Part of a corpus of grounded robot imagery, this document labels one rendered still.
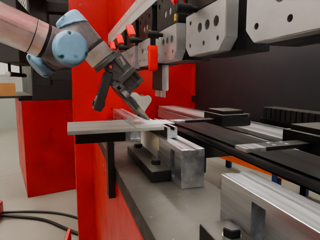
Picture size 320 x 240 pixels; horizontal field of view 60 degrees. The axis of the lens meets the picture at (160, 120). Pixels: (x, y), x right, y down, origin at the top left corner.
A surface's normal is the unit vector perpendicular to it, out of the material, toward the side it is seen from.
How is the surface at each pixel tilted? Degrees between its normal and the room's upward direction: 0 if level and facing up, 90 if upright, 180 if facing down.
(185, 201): 0
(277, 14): 90
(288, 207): 0
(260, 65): 90
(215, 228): 0
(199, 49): 90
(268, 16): 90
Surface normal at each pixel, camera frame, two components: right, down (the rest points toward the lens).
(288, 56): -0.95, 0.04
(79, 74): 0.31, 0.13
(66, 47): 0.57, 0.11
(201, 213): 0.00, -0.99
